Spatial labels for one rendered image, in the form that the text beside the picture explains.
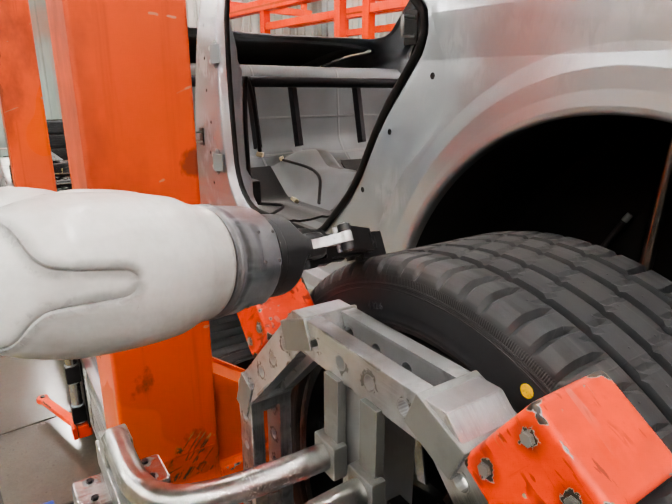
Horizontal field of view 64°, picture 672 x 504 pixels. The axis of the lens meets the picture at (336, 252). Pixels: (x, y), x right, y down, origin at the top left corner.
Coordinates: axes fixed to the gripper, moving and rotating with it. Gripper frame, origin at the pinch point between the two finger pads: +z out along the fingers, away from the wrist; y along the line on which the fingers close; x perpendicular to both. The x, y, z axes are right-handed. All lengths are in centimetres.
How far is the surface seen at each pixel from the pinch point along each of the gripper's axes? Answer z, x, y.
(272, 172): 173, 70, -143
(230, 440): 16, -26, -47
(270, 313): -6.3, -5.0, -11.0
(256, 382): -4.9, -12.9, -17.2
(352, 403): -13.4, -15.0, 2.3
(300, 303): -2.5, -4.7, -9.3
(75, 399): 58, -18, -172
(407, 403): -17.7, -14.5, 10.3
